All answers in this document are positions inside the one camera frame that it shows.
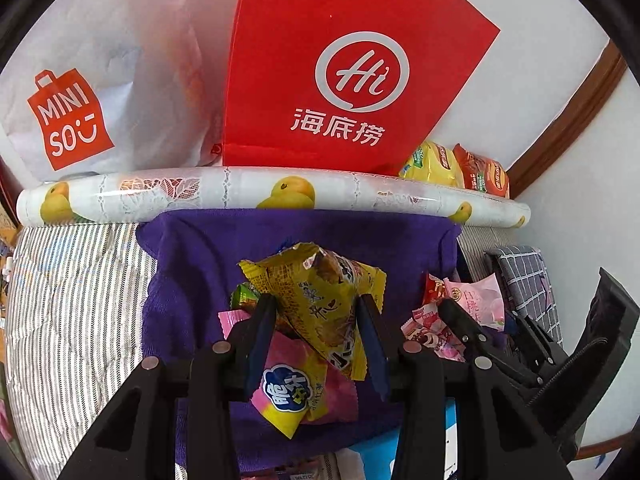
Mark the pink and yellow snack packet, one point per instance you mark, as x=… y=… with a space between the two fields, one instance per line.
x=295 y=390

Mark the pale pink peach candy packet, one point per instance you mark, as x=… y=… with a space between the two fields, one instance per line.
x=475 y=292

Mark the red snack bag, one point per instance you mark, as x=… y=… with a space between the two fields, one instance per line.
x=482 y=172

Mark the blue plaid cloth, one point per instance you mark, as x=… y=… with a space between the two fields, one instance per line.
x=525 y=275

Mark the brown wooden door trim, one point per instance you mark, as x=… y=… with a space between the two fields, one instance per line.
x=575 y=110

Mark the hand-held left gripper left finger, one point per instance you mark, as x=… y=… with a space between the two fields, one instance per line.
x=261 y=345

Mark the white pink printed candy packet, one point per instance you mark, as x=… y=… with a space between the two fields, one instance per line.
x=430 y=335

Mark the yellow snack bag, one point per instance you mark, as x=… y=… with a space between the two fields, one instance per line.
x=430 y=162

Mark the white plastic shopping bag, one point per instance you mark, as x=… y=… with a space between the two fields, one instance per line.
x=125 y=35

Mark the yellow triangular snack packet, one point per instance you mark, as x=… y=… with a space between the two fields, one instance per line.
x=320 y=310

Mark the striped grey quilt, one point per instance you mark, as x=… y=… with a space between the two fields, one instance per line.
x=75 y=310

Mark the rolled lemon-print table cover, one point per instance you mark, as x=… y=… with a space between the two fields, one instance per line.
x=200 y=190

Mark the red paper bag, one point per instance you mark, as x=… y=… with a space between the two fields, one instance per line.
x=300 y=35

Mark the purple towel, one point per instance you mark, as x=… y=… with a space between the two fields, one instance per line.
x=200 y=260

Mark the green triangular snack packet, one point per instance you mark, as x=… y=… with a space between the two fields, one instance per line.
x=243 y=295

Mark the small red candy packet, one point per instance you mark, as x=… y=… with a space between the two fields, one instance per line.
x=433 y=290

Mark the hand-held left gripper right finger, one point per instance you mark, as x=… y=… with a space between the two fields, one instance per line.
x=375 y=355

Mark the blue tissue box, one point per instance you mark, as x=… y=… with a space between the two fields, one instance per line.
x=370 y=460

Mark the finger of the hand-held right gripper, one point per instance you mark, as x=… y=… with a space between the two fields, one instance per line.
x=462 y=327
x=535 y=340

